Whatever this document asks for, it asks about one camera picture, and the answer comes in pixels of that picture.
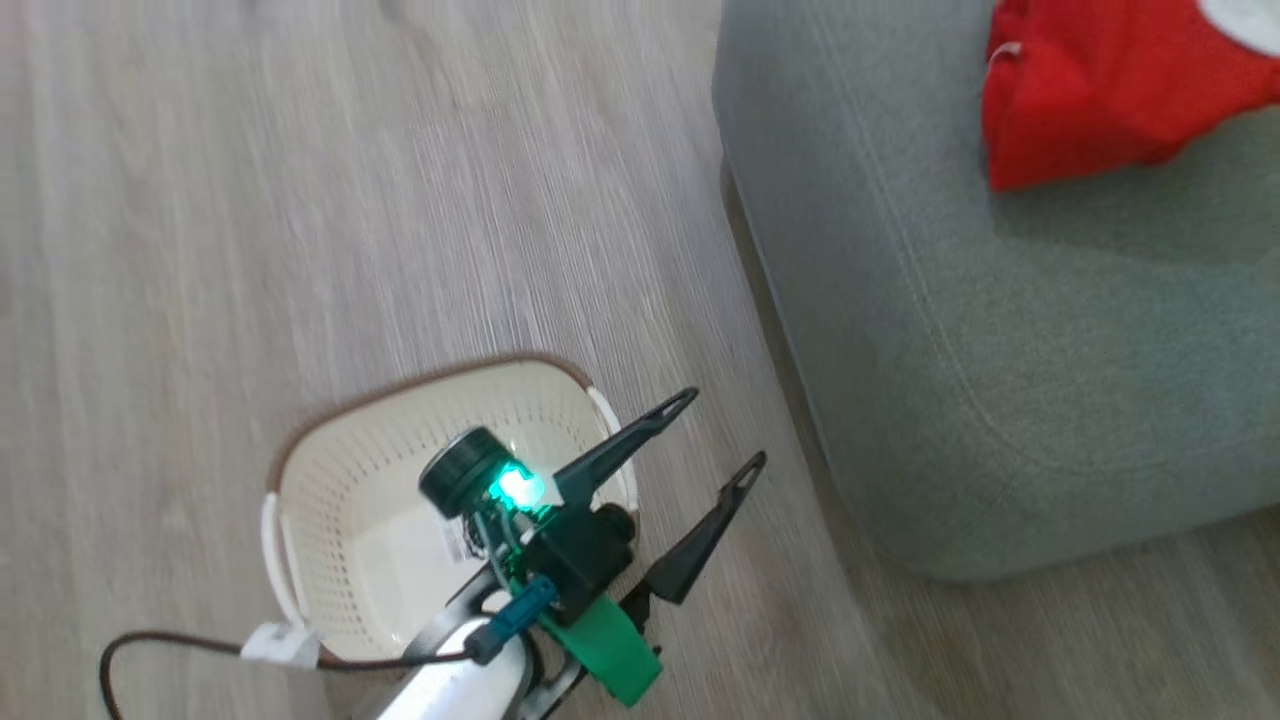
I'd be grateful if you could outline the left gripper black green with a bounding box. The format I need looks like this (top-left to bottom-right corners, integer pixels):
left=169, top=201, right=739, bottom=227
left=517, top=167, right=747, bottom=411
left=418, top=387, right=769, bottom=708

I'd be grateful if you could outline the white tag on left cable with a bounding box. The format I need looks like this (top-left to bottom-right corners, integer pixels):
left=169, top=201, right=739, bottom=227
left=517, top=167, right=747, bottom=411
left=240, top=621, right=322, bottom=670

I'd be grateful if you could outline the cream perforated laundry basket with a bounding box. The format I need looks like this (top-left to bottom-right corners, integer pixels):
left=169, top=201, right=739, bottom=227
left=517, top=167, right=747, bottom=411
left=261, top=354, right=642, bottom=668

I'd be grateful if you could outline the grey fabric sofa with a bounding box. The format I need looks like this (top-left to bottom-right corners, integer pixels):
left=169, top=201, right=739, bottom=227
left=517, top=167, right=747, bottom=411
left=711, top=0, right=1280, bottom=584

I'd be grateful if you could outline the small red garment white label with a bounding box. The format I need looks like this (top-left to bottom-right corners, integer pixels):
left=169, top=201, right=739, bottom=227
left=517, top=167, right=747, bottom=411
left=983, top=0, right=1186, bottom=193

